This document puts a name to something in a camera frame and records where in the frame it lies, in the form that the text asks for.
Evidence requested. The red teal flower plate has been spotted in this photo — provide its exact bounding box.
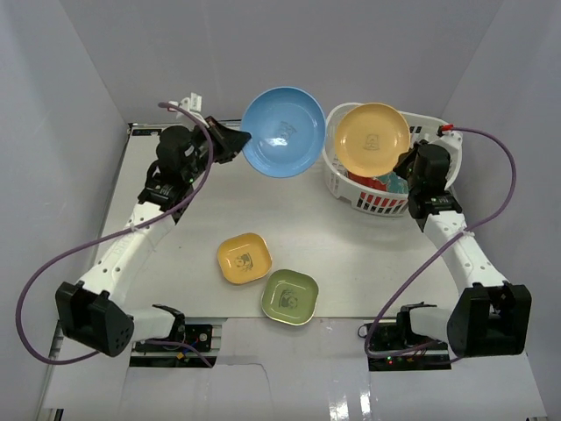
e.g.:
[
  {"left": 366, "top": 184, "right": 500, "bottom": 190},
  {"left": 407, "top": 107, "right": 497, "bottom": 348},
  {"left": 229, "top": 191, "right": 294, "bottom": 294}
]
[{"left": 347, "top": 171, "right": 408, "bottom": 194}]

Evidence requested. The orange round plate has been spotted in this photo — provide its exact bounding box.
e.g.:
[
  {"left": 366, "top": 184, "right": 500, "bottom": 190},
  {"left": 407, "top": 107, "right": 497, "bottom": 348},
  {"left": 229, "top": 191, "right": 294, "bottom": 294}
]
[{"left": 334, "top": 103, "right": 410, "bottom": 178}]

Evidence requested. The white plastic dish bin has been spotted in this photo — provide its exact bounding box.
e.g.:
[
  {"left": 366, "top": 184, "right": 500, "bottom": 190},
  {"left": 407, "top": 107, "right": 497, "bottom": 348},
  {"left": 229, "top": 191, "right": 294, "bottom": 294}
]
[{"left": 322, "top": 102, "right": 463, "bottom": 217}]

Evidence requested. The light blue round plate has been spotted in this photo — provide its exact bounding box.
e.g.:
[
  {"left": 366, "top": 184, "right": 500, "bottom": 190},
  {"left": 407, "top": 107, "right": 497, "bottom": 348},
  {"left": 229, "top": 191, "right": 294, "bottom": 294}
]
[{"left": 240, "top": 86, "right": 326, "bottom": 178}]

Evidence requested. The yellow square panda dish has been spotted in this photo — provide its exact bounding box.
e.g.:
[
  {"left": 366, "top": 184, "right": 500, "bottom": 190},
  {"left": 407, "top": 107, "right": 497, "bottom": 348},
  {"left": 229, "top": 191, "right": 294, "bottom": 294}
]
[{"left": 217, "top": 232, "right": 273, "bottom": 285}]

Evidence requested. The green square panda dish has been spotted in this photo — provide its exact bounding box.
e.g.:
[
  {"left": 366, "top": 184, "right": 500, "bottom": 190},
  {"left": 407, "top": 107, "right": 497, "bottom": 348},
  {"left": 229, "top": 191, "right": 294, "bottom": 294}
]
[{"left": 261, "top": 269, "right": 319, "bottom": 326}]

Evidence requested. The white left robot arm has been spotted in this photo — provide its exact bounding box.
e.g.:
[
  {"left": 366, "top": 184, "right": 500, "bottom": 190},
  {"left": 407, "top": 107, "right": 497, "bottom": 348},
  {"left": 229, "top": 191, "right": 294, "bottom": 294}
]
[{"left": 55, "top": 117, "right": 251, "bottom": 357}]

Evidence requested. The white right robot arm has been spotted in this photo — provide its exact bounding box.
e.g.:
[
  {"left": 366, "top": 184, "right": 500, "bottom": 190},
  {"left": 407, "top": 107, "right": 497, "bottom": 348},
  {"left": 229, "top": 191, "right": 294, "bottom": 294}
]
[{"left": 394, "top": 143, "right": 532, "bottom": 358}]

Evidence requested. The black label sticker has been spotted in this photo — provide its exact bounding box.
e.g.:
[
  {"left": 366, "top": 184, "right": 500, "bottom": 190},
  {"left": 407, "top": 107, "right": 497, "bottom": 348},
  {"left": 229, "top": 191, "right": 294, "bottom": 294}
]
[{"left": 131, "top": 128, "right": 161, "bottom": 137}]

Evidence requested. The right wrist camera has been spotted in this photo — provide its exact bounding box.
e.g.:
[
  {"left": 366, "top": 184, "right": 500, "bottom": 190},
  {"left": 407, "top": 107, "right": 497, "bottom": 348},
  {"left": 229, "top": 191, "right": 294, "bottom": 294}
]
[{"left": 437, "top": 124, "right": 463, "bottom": 147}]

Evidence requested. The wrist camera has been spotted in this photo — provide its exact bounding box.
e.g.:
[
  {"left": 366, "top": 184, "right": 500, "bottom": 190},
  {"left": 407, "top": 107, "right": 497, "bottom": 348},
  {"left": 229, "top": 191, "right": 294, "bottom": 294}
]
[
  {"left": 437, "top": 124, "right": 463, "bottom": 147},
  {"left": 169, "top": 92, "right": 202, "bottom": 119}
]

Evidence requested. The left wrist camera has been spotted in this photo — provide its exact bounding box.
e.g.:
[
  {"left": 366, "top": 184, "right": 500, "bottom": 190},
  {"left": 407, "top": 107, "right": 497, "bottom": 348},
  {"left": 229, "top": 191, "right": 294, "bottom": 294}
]
[{"left": 169, "top": 92, "right": 202, "bottom": 119}]

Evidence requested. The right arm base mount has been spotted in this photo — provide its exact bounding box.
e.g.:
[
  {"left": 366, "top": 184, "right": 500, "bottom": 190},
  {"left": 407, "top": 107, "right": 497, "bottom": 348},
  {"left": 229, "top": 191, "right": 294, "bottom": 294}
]
[{"left": 368, "top": 319, "right": 451, "bottom": 373}]

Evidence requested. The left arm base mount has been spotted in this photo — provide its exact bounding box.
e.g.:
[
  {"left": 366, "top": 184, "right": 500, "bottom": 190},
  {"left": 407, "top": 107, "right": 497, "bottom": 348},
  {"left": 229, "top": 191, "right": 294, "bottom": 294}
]
[{"left": 129, "top": 324, "right": 222, "bottom": 368}]

